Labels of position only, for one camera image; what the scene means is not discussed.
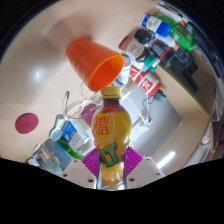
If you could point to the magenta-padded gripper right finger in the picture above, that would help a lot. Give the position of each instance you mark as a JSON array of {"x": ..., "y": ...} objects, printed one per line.
[{"x": 145, "y": 170}]

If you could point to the grey shaker bottle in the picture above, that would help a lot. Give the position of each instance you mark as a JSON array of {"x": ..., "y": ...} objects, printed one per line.
[{"x": 55, "y": 151}]

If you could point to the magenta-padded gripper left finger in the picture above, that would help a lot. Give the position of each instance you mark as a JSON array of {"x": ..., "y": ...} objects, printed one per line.
[{"x": 78, "y": 173}]

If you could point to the red and white canister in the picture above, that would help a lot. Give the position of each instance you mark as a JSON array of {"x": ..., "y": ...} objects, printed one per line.
[{"x": 145, "y": 81}]

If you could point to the white and blue carton box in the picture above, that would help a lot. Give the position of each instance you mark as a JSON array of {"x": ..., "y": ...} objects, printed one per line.
[{"x": 74, "y": 135}]

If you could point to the light blue hairbrush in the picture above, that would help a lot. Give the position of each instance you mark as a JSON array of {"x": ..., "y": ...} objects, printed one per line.
[{"x": 57, "y": 133}]

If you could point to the pink pouch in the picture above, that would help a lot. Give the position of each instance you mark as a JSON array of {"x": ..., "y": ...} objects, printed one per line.
[{"x": 88, "y": 112}]

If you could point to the dark green glass bottle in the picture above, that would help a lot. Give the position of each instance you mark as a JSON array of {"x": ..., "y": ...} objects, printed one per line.
[{"x": 72, "y": 151}]

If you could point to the small green-capped bottle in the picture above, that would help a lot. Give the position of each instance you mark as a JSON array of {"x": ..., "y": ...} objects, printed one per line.
[{"x": 150, "y": 64}]

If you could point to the red label jar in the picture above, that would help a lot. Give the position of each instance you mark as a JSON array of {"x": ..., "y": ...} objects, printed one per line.
[{"x": 133, "y": 47}]

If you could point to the yellow drink bottle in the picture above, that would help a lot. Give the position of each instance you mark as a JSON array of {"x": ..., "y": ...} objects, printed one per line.
[{"x": 111, "y": 133}]

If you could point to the bright green bottle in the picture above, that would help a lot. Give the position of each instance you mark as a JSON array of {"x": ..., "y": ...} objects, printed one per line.
[{"x": 180, "y": 33}]

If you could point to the white under-shelf lamp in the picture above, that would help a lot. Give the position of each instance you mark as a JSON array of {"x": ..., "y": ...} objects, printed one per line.
[{"x": 166, "y": 159}]

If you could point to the white bottle with blue label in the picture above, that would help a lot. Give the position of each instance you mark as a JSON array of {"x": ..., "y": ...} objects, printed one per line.
[{"x": 155, "y": 24}]

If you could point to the flat round red coaster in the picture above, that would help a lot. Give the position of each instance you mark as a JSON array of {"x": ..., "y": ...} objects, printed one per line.
[{"x": 26, "y": 123}]

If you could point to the orange plastic cup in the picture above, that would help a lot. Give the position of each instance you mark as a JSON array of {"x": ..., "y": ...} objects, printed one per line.
[{"x": 86, "y": 58}]

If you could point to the white power strip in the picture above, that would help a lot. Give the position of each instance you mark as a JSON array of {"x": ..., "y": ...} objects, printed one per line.
[{"x": 140, "y": 130}]

